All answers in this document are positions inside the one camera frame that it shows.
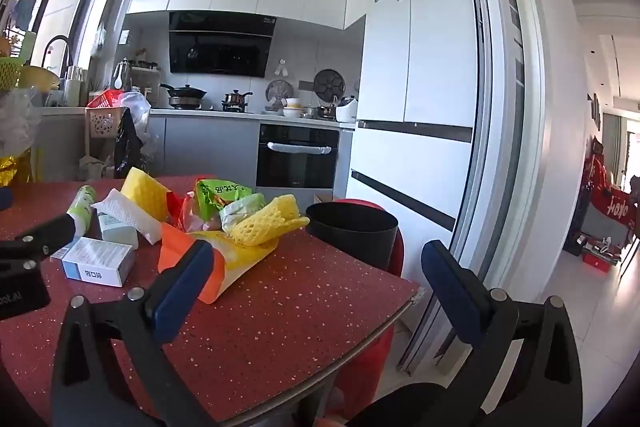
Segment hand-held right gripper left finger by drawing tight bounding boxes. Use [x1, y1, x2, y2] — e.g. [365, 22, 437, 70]
[51, 238, 216, 427]

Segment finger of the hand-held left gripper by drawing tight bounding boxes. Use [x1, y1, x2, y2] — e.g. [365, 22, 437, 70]
[0, 258, 40, 275]
[0, 213, 77, 259]

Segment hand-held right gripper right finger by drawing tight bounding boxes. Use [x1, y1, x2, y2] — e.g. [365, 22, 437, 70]
[421, 239, 585, 427]

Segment white blue carton box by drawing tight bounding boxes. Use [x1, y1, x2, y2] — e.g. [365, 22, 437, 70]
[62, 237, 136, 288]

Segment black trash bin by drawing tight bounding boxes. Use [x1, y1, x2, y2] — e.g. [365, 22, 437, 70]
[305, 202, 399, 278]

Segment green plastic bag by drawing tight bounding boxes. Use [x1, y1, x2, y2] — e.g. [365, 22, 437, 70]
[194, 178, 256, 228]

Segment red trash bin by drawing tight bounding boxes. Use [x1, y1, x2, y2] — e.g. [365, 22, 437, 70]
[330, 198, 407, 425]

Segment green white plastic roll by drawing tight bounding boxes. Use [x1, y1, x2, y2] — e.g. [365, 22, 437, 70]
[66, 185, 97, 238]

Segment orange yellow plastic bag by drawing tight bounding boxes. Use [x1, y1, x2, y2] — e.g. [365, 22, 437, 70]
[159, 223, 281, 305]

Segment pale green small box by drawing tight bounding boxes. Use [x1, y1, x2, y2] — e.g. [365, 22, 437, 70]
[97, 213, 140, 250]

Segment gold foil wrap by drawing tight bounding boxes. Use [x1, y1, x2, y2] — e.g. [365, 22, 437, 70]
[0, 154, 22, 188]

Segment white tissue packet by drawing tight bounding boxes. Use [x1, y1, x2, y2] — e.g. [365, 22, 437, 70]
[92, 188, 163, 245]

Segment red plastic bag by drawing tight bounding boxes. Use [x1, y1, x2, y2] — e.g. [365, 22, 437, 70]
[165, 189, 201, 233]

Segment yellow sponge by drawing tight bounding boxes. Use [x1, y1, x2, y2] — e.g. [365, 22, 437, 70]
[121, 167, 171, 223]

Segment crumpled snack wrapper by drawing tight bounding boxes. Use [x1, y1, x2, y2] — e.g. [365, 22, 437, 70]
[219, 193, 267, 235]

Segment black plastic bag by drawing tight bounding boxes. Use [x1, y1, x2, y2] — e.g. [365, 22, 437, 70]
[114, 109, 152, 180]

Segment clear plastic bag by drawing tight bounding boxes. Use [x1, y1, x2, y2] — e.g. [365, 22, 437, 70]
[0, 89, 44, 148]

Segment yellow foam fruit net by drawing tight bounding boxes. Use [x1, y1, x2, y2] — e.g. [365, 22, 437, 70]
[229, 194, 311, 248]

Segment red plastic basket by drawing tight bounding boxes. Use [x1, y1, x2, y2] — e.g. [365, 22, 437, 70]
[87, 89, 126, 110]

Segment red box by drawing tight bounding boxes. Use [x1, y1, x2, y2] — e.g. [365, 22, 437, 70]
[582, 249, 622, 269]

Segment grey lower cabinets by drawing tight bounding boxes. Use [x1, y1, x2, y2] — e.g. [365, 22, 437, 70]
[30, 107, 261, 188]

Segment white plastic bag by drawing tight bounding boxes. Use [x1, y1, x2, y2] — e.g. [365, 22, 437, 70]
[122, 92, 152, 118]

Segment green colander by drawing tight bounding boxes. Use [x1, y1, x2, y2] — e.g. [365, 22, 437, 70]
[0, 57, 24, 90]

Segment red printed board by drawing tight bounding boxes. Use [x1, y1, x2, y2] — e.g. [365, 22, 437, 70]
[582, 147, 640, 249]

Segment black built-in oven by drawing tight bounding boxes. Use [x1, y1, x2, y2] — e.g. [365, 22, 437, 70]
[256, 123, 341, 190]

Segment black kitchen faucet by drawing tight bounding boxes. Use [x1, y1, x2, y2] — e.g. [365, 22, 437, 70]
[42, 36, 74, 78]

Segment black wok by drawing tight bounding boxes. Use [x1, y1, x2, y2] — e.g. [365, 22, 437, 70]
[160, 83, 207, 108]

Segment white rice cooker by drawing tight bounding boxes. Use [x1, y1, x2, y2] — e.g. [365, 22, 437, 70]
[336, 97, 358, 122]

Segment small cooking pot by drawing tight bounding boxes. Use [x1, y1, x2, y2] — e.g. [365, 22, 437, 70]
[222, 90, 253, 112]

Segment white refrigerator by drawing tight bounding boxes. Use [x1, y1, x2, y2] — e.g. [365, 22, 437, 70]
[345, 0, 501, 270]

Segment round metal steamer rack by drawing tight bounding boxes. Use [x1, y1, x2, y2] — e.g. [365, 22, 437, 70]
[265, 79, 289, 108]

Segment round dark baking pan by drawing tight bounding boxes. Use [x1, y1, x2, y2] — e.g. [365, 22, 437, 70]
[314, 68, 347, 102]

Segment black range hood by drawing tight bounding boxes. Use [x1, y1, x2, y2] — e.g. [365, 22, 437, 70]
[168, 11, 277, 78]

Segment sliding door frame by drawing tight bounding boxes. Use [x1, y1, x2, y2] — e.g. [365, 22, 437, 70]
[450, 0, 551, 375]

